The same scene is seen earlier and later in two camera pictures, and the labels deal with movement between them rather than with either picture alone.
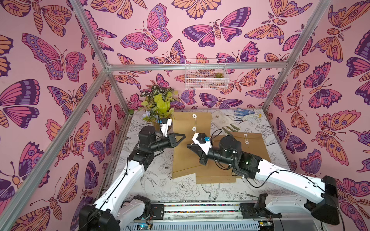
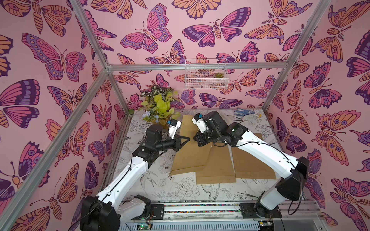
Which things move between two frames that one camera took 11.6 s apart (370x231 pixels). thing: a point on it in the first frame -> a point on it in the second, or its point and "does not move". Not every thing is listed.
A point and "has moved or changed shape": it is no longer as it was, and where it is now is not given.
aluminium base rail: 216,216 does not move
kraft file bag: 184,160 has moved or changed shape
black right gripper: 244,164 -> 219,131
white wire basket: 206,74 does not move
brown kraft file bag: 214,174 does not move
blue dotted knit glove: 241,112 does not move
